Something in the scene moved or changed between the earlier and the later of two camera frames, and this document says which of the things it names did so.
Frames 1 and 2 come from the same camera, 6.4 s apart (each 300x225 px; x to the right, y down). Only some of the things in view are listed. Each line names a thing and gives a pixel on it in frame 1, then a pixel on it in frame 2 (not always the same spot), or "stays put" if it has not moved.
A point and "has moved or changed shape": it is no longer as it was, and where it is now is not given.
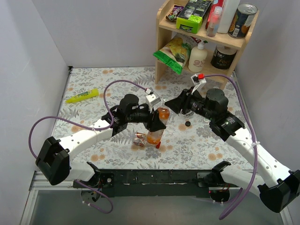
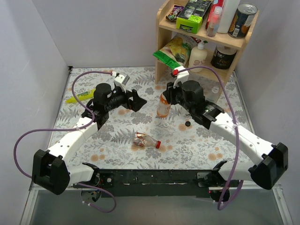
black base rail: [147, 183] stays put
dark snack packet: [176, 10] stays put
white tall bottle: [229, 8] stays put
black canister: [223, 57] stays put
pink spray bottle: [213, 24] stays put
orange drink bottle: [154, 137] has moved or changed shape
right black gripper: [185, 102] to [172, 96]
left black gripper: [150, 117] to [131, 101]
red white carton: [215, 3] stays put
